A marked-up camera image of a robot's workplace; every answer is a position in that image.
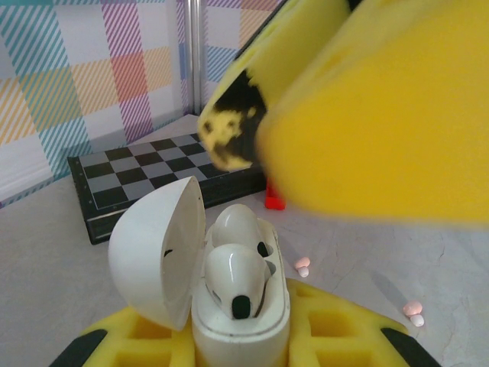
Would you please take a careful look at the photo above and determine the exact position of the red plastic block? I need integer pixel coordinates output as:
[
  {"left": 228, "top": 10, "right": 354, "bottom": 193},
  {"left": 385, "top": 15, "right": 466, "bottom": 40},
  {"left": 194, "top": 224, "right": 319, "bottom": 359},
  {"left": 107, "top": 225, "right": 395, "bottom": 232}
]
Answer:
[{"left": 264, "top": 179, "right": 287, "bottom": 210}]

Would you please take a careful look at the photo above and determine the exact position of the folded black chessboard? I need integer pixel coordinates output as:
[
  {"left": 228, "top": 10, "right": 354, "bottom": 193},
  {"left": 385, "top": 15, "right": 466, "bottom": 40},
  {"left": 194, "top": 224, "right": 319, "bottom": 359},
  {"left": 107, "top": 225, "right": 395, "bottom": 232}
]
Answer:
[{"left": 67, "top": 132, "right": 268, "bottom": 245}]

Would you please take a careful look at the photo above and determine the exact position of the aluminium frame post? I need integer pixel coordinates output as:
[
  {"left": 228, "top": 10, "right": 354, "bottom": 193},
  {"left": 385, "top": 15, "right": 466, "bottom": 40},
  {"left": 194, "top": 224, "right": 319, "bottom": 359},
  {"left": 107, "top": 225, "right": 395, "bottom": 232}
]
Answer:
[{"left": 182, "top": 0, "right": 210, "bottom": 118}]

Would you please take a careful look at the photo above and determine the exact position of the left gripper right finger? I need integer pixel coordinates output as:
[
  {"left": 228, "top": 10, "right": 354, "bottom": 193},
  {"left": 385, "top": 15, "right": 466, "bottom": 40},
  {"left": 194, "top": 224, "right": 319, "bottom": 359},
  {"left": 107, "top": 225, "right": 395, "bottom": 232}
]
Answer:
[{"left": 284, "top": 278, "right": 442, "bottom": 367}]

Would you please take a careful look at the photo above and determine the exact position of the white wireless earbud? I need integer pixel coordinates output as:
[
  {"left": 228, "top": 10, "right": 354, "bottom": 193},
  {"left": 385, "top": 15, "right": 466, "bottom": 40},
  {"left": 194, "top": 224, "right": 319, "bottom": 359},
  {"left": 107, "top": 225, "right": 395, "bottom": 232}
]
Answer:
[
  {"left": 204, "top": 244, "right": 274, "bottom": 320},
  {"left": 212, "top": 204, "right": 274, "bottom": 261}
]

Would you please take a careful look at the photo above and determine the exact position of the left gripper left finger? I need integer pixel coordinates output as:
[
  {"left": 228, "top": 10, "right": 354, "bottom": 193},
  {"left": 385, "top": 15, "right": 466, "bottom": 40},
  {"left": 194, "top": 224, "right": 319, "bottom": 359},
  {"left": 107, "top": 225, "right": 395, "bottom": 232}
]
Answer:
[{"left": 49, "top": 305, "right": 198, "bottom": 367}]

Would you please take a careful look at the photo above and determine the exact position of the oval white charging case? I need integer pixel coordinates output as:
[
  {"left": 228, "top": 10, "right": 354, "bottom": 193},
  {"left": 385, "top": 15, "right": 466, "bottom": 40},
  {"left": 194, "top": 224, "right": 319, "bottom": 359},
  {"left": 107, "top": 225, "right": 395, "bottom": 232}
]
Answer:
[{"left": 108, "top": 175, "right": 293, "bottom": 367}]

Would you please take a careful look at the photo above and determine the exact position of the pink wireless earbud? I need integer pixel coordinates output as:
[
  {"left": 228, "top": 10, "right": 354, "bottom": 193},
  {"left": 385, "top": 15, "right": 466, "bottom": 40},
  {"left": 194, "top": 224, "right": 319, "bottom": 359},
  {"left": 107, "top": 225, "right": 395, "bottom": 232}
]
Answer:
[
  {"left": 403, "top": 300, "right": 426, "bottom": 329},
  {"left": 293, "top": 256, "right": 311, "bottom": 278}
]

